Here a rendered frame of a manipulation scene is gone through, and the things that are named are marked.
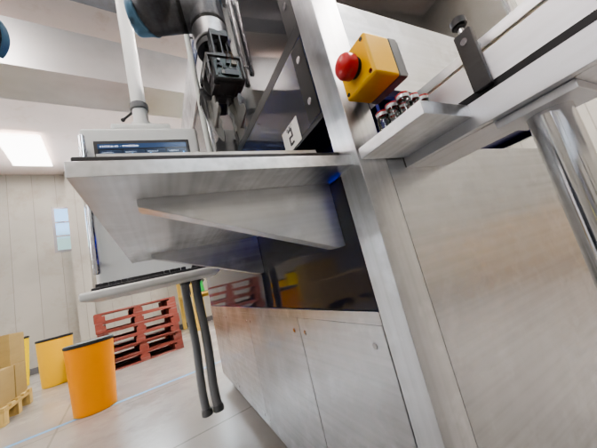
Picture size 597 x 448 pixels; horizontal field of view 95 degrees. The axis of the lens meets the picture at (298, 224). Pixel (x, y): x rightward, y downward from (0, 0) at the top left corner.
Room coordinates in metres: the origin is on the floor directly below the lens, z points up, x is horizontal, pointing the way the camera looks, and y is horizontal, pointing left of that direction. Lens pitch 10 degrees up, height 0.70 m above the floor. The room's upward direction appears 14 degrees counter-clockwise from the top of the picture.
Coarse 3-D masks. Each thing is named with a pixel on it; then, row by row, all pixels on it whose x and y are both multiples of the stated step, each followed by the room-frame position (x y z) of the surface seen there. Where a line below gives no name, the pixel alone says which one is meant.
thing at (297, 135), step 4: (292, 120) 0.60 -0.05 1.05; (296, 120) 0.58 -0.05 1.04; (292, 124) 0.60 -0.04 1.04; (296, 124) 0.59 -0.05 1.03; (288, 128) 0.62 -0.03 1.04; (292, 128) 0.61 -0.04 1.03; (296, 128) 0.59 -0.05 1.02; (284, 132) 0.64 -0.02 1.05; (292, 132) 0.61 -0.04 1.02; (296, 132) 0.60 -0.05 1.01; (284, 136) 0.65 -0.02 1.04; (288, 136) 0.63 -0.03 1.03; (292, 136) 0.61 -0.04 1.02; (296, 136) 0.60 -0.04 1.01; (300, 136) 0.58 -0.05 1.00; (284, 140) 0.65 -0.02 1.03; (288, 140) 0.64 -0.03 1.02; (292, 140) 0.62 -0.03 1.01; (296, 140) 0.60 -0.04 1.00; (284, 144) 0.66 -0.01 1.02; (288, 144) 0.64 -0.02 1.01; (296, 144) 0.61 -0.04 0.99; (288, 148) 0.64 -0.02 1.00; (292, 148) 0.63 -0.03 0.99
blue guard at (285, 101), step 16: (304, 48) 0.51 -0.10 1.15; (288, 64) 0.56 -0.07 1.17; (288, 80) 0.58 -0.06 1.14; (272, 96) 0.66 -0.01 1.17; (288, 96) 0.59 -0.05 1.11; (272, 112) 0.68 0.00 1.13; (288, 112) 0.61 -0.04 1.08; (304, 112) 0.55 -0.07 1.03; (320, 112) 0.51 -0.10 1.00; (256, 128) 0.79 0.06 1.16; (272, 128) 0.70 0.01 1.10; (304, 128) 0.57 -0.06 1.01; (256, 144) 0.82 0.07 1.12; (272, 144) 0.72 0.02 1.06
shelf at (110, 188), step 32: (128, 160) 0.30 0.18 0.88; (160, 160) 0.32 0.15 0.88; (192, 160) 0.34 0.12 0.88; (224, 160) 0.36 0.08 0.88; (256, 160) 0.38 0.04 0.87; (288, 160) 0.40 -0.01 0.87; (320, 160) 0.43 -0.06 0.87; (352, 160) 0.46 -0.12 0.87; (96, 192) 0.32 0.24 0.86; (128, 192) 0.35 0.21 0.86; (160, 192) 0.37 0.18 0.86; (192, 192) 0.40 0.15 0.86; (128, 224) 0.48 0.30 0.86; (160, 224) 0.53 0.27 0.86; (192, 224) 0.59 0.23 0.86; (128, 256) 0.76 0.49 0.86
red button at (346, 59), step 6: (342, 54) 0.38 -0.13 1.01; (348, 54) 0.37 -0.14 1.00; (354, 54) 0.38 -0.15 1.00; (342, 60) 0.38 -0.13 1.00; (348, 60) 0.37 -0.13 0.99; (354, 60) 0.37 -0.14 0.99; (336, 66) 0.39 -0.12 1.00; (342, 66) 0.38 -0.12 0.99; (348, 66) 0.37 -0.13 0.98; (354, 66) 0.38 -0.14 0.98; (336, 72) 0.39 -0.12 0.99; (342, 72) 0.38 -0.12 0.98; (348, 72) 0.38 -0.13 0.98; (354, 72) 0.38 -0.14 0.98; (342, 78) 0.39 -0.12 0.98; (348, 78) 0.39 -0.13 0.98
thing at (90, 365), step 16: (112, 336) 2.51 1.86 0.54; (64, 352) 2.31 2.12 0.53; (80, 352) 2.30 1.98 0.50; (96, 352) 2.36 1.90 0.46; (112, 352) 2.50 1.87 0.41; (80, 368) 2.30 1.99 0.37; (96, 368) 2.35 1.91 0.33; (112, 368) 2.48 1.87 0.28; (80, 384) 2.30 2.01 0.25; (96, 384) 2.35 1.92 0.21; (112, 384) 2.46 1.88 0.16; (80, 400) 2.30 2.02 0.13; (96, 400) 2.35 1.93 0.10; (112, 400) 2.45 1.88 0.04; (80, 416) 2.31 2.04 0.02
